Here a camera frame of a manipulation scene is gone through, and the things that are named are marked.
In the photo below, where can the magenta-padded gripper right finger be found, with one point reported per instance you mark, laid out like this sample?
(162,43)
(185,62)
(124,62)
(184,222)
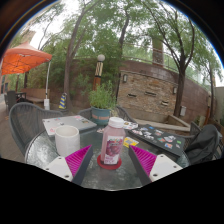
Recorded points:
(145,160)

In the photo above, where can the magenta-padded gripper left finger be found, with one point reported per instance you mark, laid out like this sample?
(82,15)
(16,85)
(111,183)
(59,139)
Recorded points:
(78,160)

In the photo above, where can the pink juice bottle white cap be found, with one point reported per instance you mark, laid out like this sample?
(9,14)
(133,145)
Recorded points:
(112,143)

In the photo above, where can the white cup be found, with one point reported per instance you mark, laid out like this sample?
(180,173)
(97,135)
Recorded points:
(66,141)

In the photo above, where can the yellow card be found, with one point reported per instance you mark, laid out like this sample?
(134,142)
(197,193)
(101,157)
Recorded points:
(130,142)

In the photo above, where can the black laptop with stickers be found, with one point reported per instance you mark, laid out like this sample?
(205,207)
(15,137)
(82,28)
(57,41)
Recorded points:
(160,138)

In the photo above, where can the flat round red coaster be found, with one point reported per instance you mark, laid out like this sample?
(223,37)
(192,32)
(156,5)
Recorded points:
(109,166)

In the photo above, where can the white sticker sheet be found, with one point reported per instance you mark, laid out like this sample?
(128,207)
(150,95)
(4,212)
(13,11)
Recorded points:
(130,125)

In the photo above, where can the silver laptop with stickers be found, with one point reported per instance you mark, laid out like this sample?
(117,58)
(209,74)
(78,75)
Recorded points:
(66,123)

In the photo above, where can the grey woven chair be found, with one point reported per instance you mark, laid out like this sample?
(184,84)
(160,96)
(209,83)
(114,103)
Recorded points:
(125,115)
(28,123)
(218,148)

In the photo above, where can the black backpack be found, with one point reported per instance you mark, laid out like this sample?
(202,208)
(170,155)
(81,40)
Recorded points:
(201,143)

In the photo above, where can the blue yellow striped cone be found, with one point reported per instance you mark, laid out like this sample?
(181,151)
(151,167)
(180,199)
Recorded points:
(62,102)

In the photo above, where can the green plant in teal pot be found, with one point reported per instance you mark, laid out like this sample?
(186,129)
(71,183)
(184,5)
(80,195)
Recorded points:
(101,100)

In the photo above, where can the orange canopy tent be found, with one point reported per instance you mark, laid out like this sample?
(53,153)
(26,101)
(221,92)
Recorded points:
(25,60)

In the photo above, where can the lamp post with globe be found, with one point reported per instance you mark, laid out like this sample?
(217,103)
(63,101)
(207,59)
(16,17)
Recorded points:
(98,73)

